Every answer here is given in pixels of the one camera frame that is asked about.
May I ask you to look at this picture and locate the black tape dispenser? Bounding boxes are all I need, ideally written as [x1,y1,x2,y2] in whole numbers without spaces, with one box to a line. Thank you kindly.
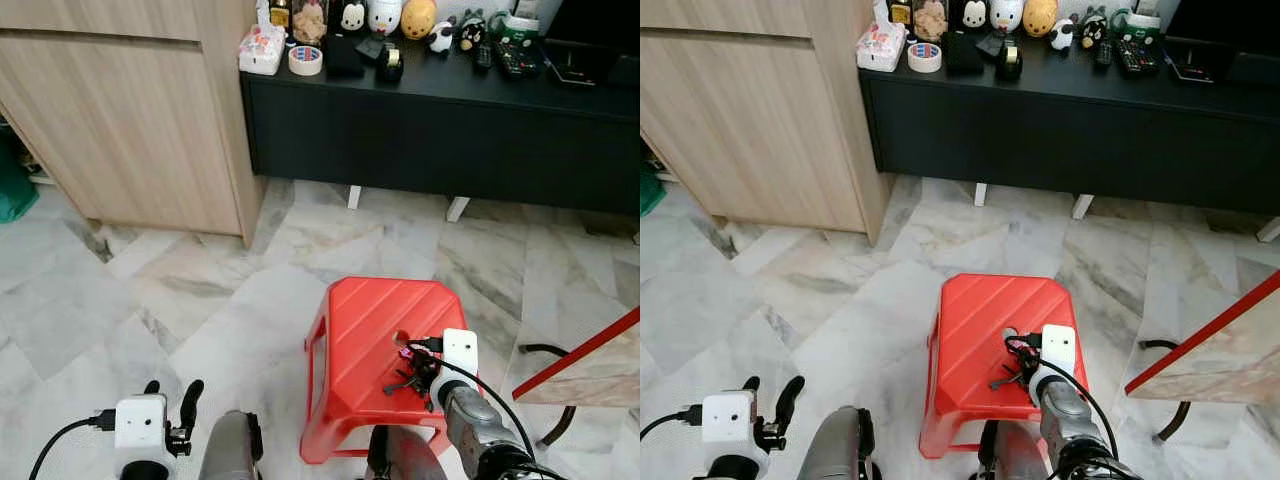
[375,41,405,84]
[995,39,1025,84]

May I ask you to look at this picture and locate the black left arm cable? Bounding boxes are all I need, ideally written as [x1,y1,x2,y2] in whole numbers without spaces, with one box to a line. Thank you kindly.
[640,405,706,441]
[28,410,119,480]

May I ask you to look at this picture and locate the red plastic stool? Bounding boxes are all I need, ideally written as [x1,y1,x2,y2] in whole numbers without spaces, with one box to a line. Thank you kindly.
[919,273,1091,460]
[299,277,471,465]

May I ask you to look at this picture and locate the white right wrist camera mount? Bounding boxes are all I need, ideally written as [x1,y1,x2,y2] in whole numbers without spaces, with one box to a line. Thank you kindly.
[430,328,480,409]
[1028,324,1078,401]

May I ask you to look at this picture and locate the light wooden cabinet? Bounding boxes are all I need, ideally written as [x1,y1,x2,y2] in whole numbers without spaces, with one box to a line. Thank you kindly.
[0,0,267,247]
[640,0,895,247]

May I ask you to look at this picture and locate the black low sideboard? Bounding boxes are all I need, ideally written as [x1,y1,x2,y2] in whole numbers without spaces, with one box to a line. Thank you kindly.
[858,36,1280,217]
[240,38,641,217]

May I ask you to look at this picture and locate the green mug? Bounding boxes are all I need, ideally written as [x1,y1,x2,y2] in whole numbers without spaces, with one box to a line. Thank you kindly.
[488,9,542,50]
[1110,7,1164,47]

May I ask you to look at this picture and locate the marble table with red edge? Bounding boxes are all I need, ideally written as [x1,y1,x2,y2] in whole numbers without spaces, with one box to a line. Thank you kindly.
[512,306,641,407]
[1124,269,1280,407]

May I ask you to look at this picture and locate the key bunch with purple fob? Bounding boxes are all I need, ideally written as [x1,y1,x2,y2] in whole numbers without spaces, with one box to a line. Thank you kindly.
[384,330,441,412]
[989,326,1046,397]

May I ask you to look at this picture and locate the black penguin figure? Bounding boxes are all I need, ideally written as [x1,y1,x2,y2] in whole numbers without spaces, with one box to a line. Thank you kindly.
[457,9,487,52]
[1079,7,1110,50]

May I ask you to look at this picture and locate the green bag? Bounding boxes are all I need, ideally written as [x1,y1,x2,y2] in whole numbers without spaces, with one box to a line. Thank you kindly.
[640,160,667,219]
[0,130,40,224]

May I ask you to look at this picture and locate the black television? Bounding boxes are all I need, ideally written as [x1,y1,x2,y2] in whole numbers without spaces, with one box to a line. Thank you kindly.
[1165,0,1280,53]
[544,0,641,53]

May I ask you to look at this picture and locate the black curved table leg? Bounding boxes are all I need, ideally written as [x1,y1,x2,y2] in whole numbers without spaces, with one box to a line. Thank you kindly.
[1139,337,1197,444]
[519,342,577,447]

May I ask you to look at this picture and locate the white duck figure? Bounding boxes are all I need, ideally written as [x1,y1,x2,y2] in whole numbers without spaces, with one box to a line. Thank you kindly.
[367,0,405,37]
[989,0,1027,35]

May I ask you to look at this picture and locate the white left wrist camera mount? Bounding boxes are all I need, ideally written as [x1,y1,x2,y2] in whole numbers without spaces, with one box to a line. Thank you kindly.
[113,394,169,452]
[701,391,757,447]

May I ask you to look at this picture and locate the robot right leg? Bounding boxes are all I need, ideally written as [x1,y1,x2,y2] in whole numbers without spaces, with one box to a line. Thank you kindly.
[975,420,1051,480]
[365,425,449,480]

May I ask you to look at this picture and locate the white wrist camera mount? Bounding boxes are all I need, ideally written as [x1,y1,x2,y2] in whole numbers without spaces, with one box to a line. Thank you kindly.
[701,391,757,447]
[430,328,480,409]
[113,394,169,452]
[1028,324,1078,401]

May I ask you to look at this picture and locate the clear jar with snacks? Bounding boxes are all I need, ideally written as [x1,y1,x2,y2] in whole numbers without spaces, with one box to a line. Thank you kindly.
[912,0,950,44]
[292,0,330,47]

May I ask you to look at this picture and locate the black pouch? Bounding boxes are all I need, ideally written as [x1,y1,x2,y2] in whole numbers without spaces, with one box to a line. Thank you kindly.
[944,31,987,77]
[324,34,367,80]

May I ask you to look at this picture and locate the white tissue pack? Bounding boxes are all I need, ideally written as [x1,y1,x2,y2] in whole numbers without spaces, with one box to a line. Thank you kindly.
[857,21,909,74]
[238,24,287,77]

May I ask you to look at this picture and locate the yellow plush toy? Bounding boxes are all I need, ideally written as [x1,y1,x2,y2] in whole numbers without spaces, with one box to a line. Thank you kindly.
[401,0,439,42]
[1022,0,1060,40]

